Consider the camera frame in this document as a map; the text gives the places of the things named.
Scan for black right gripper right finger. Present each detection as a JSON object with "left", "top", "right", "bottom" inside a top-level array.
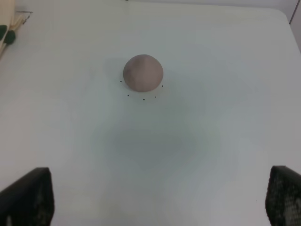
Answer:
[{"left": 265, "top": 166, "right": 301, "bottom": 226}]

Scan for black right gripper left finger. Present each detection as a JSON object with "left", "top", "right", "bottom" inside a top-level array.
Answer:
[{"left": 0, "top": 167, "right": 55, "bottom": 226}]

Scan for pink peach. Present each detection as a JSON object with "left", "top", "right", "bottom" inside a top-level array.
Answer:
[{"left": 123, "top": 55, "right": 164, "bottom": 92}]

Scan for cream linen bag green handles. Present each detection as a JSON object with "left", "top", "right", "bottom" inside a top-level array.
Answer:
[{"left": 0, "top": 0, "right": 33, "bottom": 56}]

